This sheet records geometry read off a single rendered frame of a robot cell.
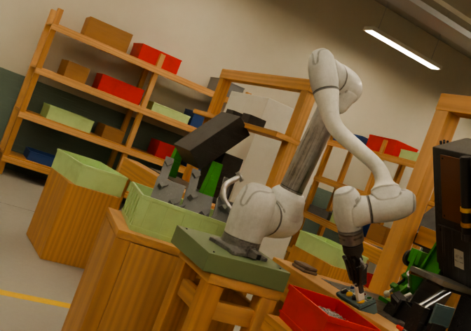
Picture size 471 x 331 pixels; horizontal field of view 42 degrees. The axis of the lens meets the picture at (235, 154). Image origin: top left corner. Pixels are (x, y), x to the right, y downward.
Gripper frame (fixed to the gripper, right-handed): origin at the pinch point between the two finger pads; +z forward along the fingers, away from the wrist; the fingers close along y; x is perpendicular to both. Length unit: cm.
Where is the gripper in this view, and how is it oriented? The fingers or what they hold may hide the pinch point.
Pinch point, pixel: (359, 292)
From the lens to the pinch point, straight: 241.5
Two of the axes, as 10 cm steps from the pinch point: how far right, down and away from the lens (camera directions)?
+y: 4.4, 1.6, -8.8
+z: 1.8, 9.5, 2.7
